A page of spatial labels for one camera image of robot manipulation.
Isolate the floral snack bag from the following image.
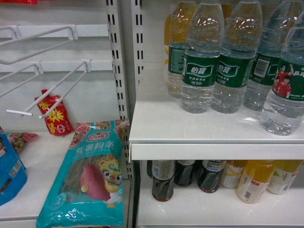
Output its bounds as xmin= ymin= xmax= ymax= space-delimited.
xmin=5 ymin=133 xmax=38 ymax=153

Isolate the dark tea bottle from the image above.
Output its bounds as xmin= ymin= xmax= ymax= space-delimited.
xmin=174 ymin=160 xmax=195 ymax=187
xmin=198 ymin=160 xmax=226 ymax=193
xmin=152 ymin=160 xmax=175 ymax=202

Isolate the teal noodle snack bag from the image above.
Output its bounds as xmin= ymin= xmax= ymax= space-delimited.
xmin=36 ymin=119 xmax=129 ymax=228

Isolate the red sauce pouch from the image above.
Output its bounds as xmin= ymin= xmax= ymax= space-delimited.
xmin=37 ymin=95 xmax=74 ymax=136

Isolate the white green drink bottle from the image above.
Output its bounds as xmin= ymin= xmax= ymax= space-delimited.
xmin=267 ymin=160 xmax=304 ymax=195

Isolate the white metal shelf board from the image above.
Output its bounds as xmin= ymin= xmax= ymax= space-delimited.
xmin=129 ymin=63 xmax=304 ymax=160

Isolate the orange juice bottle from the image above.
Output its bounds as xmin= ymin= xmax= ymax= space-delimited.
xmin=237 ymin=160 xmax=275 ymax=204

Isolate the white slotted shelf upright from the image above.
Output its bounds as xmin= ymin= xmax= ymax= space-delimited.
xmin=131 ymin=0 xmax=144 ymax=94
xmin=105 ymin=0 xmax=134 ymax=180

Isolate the white left shelf board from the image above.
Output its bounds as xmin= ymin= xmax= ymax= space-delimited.
xmin=0 ymin=132 xmax=73 ymax=228

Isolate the white wire display hook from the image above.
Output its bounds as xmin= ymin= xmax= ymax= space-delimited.
xmin=0 ymin=59 xmax=91 ymax=119
xmin=0 ymin=25 xmax=79 ymax=65

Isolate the white yellow drink bottle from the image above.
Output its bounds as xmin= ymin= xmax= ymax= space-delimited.
xmin=220 ymin=160 xmax=247 ymax=189

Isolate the clear water bottle green label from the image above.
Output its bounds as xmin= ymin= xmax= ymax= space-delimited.
xmin=167 ymin=1 xmax=197 ymax=98
xmin=243 ymin=0 xmax=304 ymax=111
xmin=180 ymin=0 xmax=225 ymax=114
xmin=260 ymin=13 xmax=304 ymax=136
xmin=211 ymin=0 xmax=263 ymax=114

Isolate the orange drink bottle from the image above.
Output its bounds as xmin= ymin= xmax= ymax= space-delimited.
xmin=164 ymin=14 xmax=171 ymax=65

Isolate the blue snack bag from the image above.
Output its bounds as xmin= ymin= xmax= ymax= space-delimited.
xmin=0 ymin=129 xmax=27 ymax=205

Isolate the white lower shelf board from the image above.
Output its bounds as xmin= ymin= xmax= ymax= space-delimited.
xmin=138 ymin=176 xmax=304 ymax=228

